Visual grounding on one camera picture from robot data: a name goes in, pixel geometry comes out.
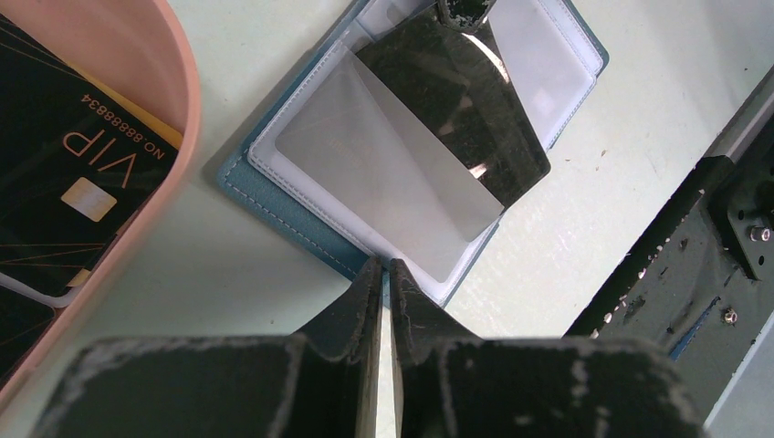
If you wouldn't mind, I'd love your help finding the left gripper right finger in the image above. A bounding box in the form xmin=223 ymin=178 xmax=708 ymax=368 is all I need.
xmin=390 ymin=259 xmax=705 ymax=437

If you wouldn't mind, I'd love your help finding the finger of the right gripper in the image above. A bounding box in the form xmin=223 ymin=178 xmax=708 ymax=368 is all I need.
xmin=437 ymin=0 xmax=497 ymax=34

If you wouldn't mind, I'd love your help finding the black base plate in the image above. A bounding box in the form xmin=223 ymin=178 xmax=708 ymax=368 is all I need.
xmin=562 ymin=114 xmax=774 ymax=422

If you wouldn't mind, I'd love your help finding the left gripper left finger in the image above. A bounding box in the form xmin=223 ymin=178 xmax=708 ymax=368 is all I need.
xmin=32 ymin=257 xmax=382 ymax=437

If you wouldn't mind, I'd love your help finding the pink oval tray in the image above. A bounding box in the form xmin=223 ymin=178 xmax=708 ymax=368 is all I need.
xmin=1 ymin=1 xmax=202 ymax=412

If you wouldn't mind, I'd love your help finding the blue card holder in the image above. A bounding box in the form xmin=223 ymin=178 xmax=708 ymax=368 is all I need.
xmin=218 ymin=1 xmax=610 ymax=305

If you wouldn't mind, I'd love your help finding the black credit card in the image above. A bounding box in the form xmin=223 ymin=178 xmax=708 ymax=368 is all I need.
xmin=1 ymin=18 xmax=182 ymax=298
xmin=356 ymin=2 xmax=550 ymax=208

